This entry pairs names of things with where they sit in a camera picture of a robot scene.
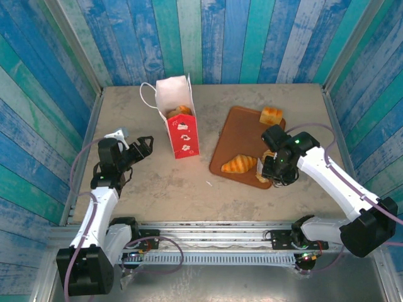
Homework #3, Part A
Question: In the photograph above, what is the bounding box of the ribbed spiral fake bread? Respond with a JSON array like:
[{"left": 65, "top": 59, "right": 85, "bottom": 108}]
[{"left": 254, "top": 149, "right": 275, "bottom": 184}]

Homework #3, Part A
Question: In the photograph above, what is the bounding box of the square loaf fake bread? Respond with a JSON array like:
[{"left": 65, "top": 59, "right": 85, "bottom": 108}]
[{"left": 259, "top": 106, "right": 283, "bottom": 126}]

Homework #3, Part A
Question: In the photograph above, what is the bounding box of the red and white paper bag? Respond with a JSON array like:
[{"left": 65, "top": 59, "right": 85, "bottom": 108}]
[{"left": 139, "top": 74, "right": 201, "bottom": 160}]

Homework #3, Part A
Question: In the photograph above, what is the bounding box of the striped croissant fake bread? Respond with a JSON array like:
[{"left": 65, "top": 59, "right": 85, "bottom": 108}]
[{"left": 220, "top": 154, "right": 258, "bottom": 174}]

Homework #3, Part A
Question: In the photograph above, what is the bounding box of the brown serving tray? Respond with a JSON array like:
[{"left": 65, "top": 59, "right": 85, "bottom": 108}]
[{"left": 209, "top": 106, "right": 287, "bottom": 190}]

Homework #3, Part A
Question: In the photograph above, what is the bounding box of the small circuit board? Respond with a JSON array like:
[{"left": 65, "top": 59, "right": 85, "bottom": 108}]
[
  {"left": 124, "top": 250, "right": 149, "bottom": 262},
  {"left": 295, "top": 251, "right": 322, "bottom": 262}
]

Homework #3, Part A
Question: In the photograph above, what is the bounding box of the metal sheet panel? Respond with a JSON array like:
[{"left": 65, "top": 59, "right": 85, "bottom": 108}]
[{"left": 47, "top": 262, "right": 388, "bottom": 302}]

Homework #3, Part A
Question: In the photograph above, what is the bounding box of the metal table side rail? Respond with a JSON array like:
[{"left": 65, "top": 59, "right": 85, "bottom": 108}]
[
  {"left": 321, "top": 84, "right": 360, "bottom": 180},
  {"left": 59, "top": 89, "right": 105, "bottom": 226}
]

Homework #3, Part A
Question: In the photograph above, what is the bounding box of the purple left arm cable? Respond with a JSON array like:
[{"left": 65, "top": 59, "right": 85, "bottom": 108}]
[{"left": 64, "top": 137, "right": 185, "bottom": 302}]

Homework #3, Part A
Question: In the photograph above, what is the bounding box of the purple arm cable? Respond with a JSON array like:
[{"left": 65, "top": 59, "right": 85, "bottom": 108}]
[
  {"left": 285, "top": 123, "right": 403, "bottom": 275},
  {"left": 64, "top": 137, "right": 185, "bottom": 302}
]

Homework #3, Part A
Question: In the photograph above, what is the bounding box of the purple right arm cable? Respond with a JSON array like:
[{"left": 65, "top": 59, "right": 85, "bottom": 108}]
[{"left": 285, "top": 123, "right": 403, "bottom": 275}]

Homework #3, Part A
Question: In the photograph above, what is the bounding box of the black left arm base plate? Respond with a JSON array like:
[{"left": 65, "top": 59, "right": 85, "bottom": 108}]
[{"left": 124, "top": 228, "right": 161, "bottom": 251}]

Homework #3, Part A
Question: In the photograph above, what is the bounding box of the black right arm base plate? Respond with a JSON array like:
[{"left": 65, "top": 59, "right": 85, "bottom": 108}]
[{"left": 270, "top": 229, "right": 329, "bottom": 251}]

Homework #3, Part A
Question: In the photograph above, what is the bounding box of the aluminium rail frame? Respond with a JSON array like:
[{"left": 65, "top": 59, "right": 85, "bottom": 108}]
[{"left": 47, "top": 221, "right": 383, "bottom": 253}]

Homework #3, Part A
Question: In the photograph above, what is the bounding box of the metal corner post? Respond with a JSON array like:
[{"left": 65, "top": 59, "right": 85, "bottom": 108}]
[
  {"left": 43, "top": 0, "right": 105, "bottom": 95},
  {"left": 322, "top": 0, "right": 383, "bottom": 92}
]

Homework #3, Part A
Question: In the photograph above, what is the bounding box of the white slotted cable duct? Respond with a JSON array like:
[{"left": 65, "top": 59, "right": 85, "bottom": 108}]
[{"left": 118, "top": 253, "right": 298, "bottom": 266}]

